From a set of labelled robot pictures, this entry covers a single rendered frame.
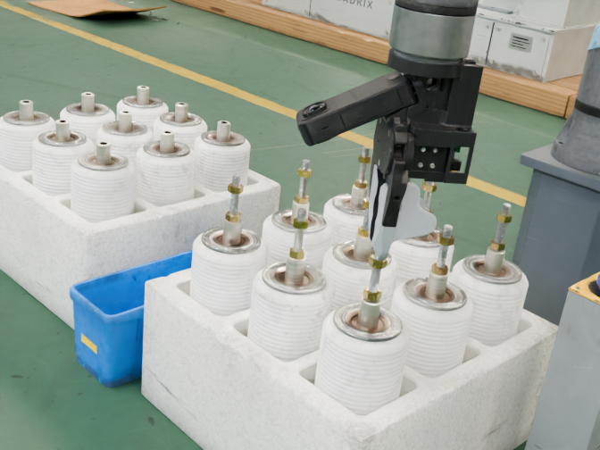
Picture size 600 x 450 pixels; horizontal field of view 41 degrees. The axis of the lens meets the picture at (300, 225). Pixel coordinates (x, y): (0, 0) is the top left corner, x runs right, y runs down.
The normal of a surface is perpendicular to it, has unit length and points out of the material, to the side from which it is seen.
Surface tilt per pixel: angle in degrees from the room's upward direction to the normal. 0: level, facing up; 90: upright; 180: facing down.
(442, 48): 91
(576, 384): 90
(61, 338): 0
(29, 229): 90
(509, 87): 90
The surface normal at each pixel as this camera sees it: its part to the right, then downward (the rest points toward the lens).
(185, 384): -0.73, 0.21
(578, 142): -0.74, -0.12
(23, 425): 0.11, -0.91
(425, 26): -0.37, 0.35
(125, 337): 0.68, 0.40
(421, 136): 0.11, 0.42
